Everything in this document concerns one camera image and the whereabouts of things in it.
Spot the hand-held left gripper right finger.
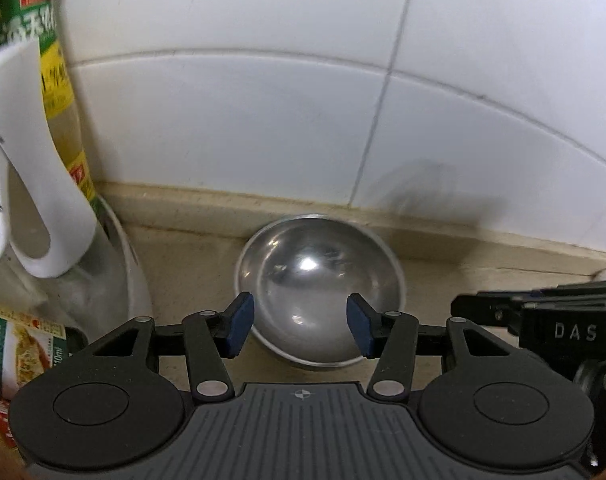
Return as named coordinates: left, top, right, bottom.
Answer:
left=346, top=292, right=524, bottom=402

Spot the white round turntable tray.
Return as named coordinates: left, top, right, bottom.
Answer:
left=90, top=194, right=153, bottom=347

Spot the white spray bottle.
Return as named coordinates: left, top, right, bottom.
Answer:
left=0, top=42, right=134, bottom=333

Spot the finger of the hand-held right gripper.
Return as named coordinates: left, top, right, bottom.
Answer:
left=477, top=279, right=606, bottom=307
left=450, top=292, right=524, bottom=337

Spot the stainless steel bowl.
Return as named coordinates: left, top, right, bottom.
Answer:
left=233, top=215, right=409, bottom=370

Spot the green yellow label oil bottle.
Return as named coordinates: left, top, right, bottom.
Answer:
left=0, top=0, right=98, bottom=206

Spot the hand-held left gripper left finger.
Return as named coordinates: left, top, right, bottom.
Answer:
left=86, top=291, right=256, bottom=403

